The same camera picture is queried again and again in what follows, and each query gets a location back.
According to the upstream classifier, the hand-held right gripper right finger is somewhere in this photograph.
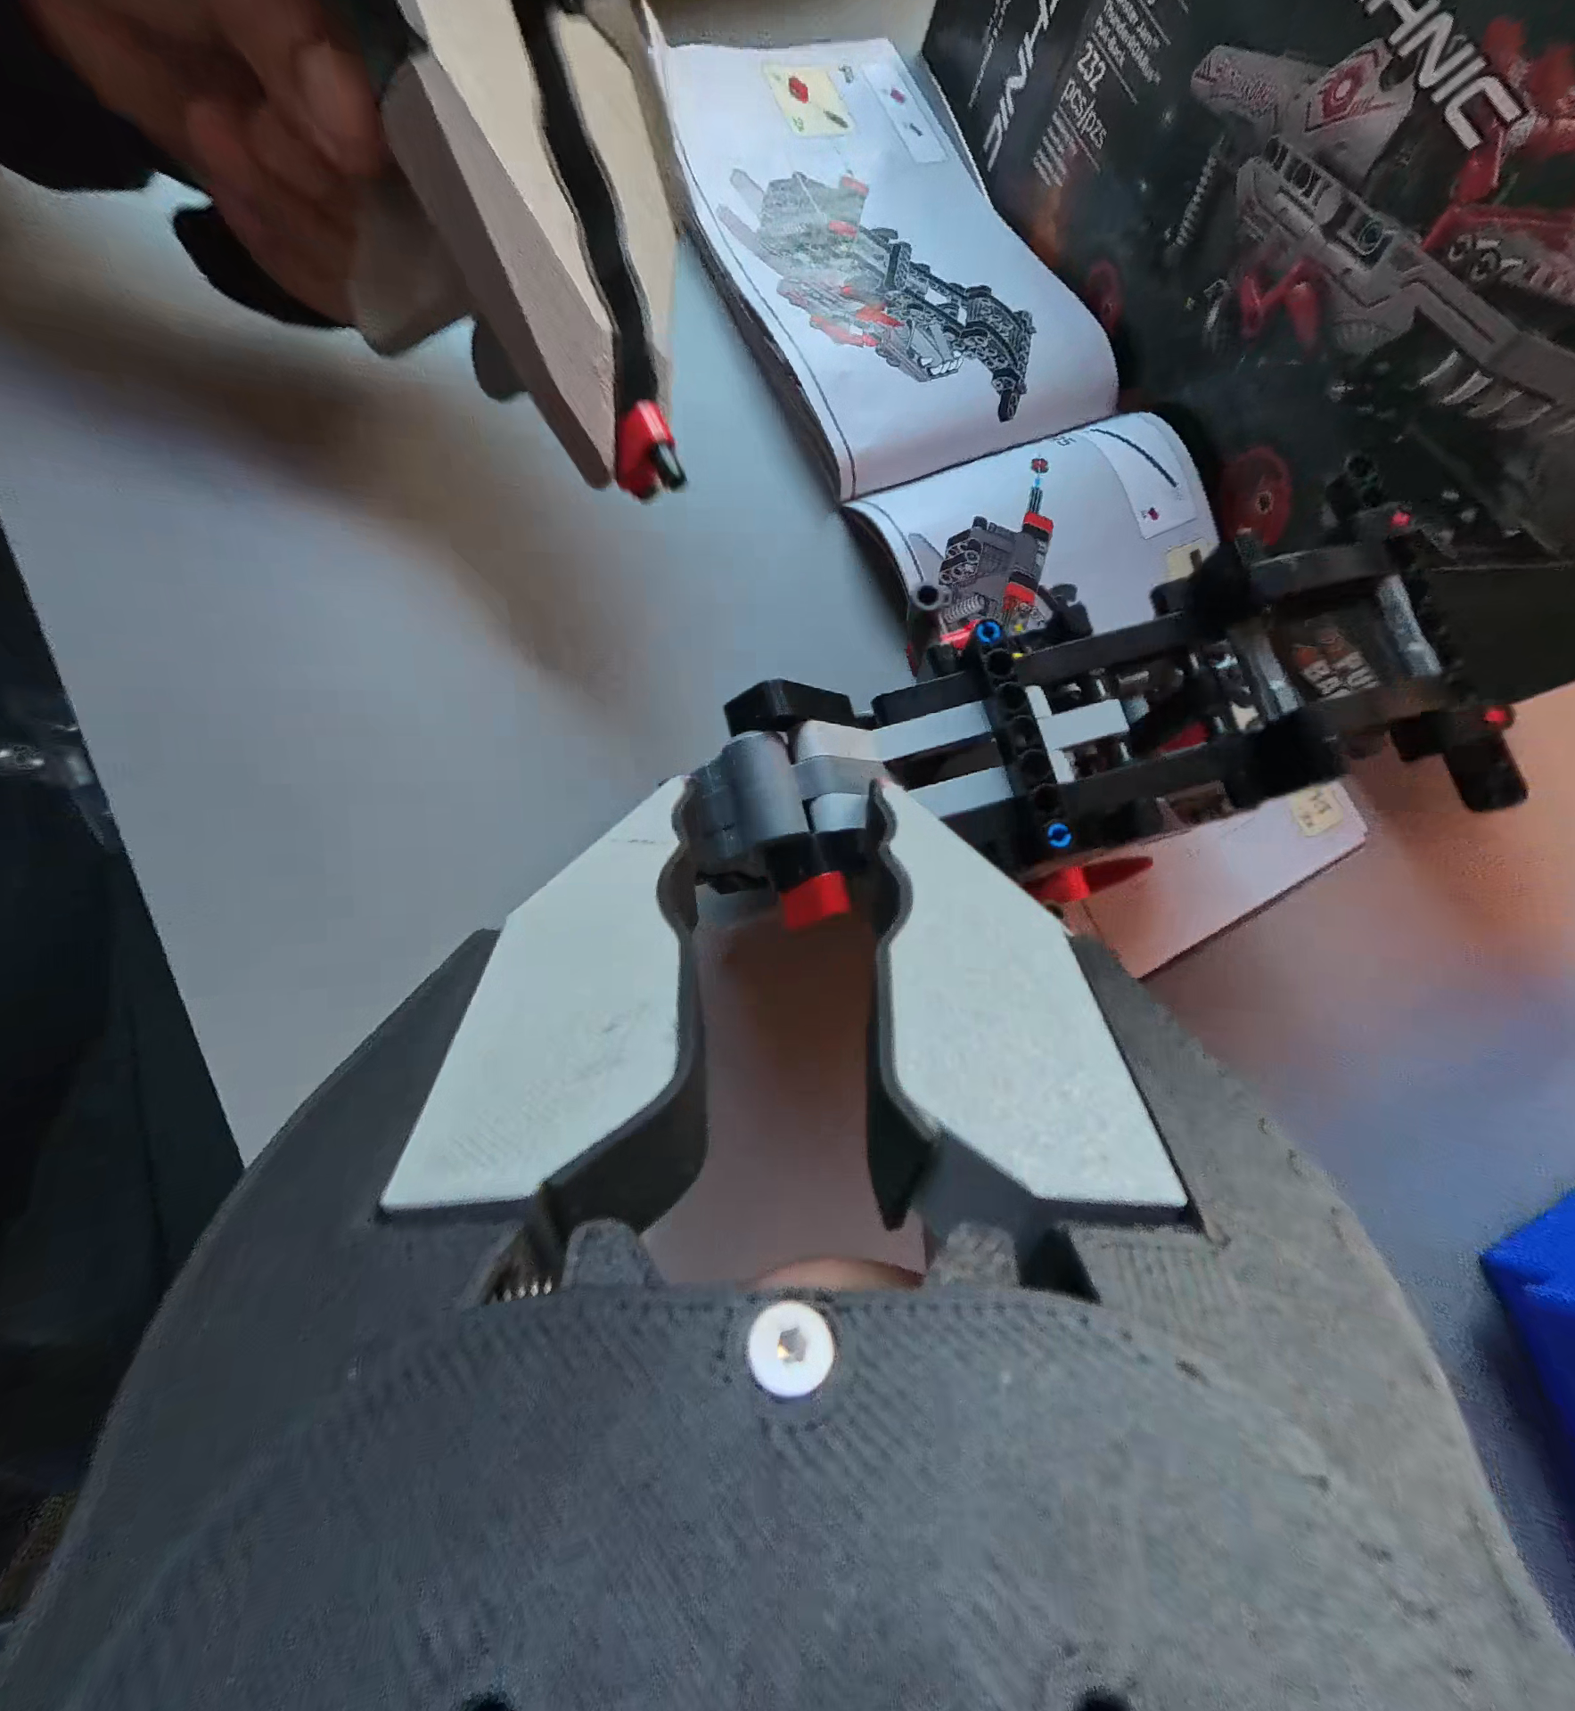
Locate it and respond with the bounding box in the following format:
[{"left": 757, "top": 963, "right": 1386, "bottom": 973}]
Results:
[{"left": 867, "top": 781, "right": 1195, "bottom": 1232}]

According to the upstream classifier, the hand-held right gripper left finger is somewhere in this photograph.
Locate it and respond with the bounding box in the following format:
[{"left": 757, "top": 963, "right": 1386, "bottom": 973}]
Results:
[{"left": 379, "top": 776, "right": 711, "bottom": 1232}]

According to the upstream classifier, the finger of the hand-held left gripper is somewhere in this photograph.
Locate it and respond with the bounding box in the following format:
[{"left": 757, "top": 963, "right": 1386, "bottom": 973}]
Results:
[
  {"left": 349, "top": 0, "right": 641, "bottom": 490},
  {"left": 559, "top": 0, "right": 684, "bottom": 410}
]

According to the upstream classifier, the red lego bush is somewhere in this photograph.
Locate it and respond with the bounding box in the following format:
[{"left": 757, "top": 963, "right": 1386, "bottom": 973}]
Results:
[{"left": 611, "top": 398, "right": 689, "bottom": 503}]

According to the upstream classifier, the black grey lego truck model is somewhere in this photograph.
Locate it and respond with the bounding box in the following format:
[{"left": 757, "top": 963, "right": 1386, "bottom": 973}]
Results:
[{"left": 686, "top": 455, "right": 1530, "bottom": 938}]

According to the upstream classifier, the person's left forearm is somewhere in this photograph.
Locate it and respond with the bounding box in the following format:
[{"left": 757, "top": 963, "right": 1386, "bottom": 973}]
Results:
[{"left": 0, "top": 0, "right": 153, "bottom": 189}]

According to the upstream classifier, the black toy set box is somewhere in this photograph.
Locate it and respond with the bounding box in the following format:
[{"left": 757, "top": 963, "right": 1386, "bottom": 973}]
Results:
[{"left": 921, "top": 0, "right": 1575, "bottom": 704}]

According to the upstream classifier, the person's left hand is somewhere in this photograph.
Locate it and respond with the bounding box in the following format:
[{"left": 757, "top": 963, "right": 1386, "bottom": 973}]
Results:
[{"left": 25, "top": 0, "right": 393, "bottom": 323}]

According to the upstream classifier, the open instruction booklet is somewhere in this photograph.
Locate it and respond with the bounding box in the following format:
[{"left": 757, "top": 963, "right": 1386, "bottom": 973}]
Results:
[{"left": 654, "top": 38, "right": 1370, "bottom": 984}]

